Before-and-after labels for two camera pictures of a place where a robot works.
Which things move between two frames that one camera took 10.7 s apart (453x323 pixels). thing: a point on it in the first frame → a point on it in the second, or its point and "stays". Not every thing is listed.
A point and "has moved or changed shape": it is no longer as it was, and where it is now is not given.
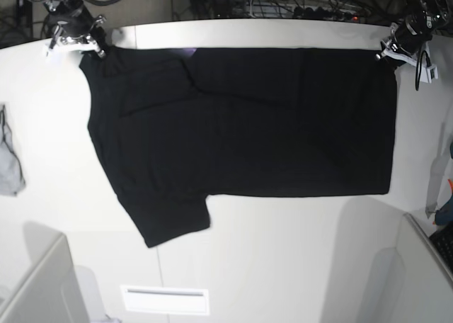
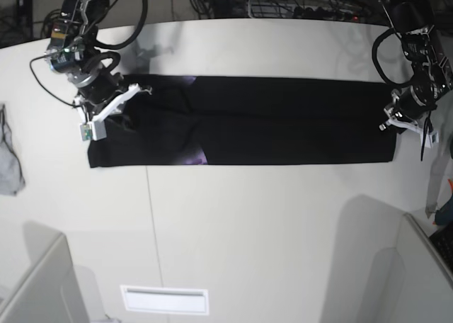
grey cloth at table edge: [12, 180] stays
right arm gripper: [410, 35] → [410, 105]
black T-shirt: [173, 127] has moved or changed shape
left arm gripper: [68, 17] → [98, 86]
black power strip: [322, 13] stays
